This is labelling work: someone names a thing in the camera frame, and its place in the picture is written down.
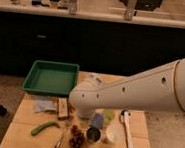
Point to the bunch of dark grapes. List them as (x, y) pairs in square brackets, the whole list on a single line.
[(77, 137)]

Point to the green cucumber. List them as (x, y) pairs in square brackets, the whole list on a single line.
[(43, 126)]

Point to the small metal cup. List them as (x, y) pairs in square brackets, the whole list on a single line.
[(93, 134)]

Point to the green plastic tray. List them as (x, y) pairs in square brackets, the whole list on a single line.
[(51, 78)]

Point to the grey cloth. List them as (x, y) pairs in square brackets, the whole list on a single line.
[(43, 103)]

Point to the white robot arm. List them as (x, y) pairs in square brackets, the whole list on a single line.
[(158, 89)]

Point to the wooden block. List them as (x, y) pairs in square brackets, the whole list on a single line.
[(62, 108)]

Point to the small metal utensil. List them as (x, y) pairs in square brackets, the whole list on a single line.
[(59, 142)]

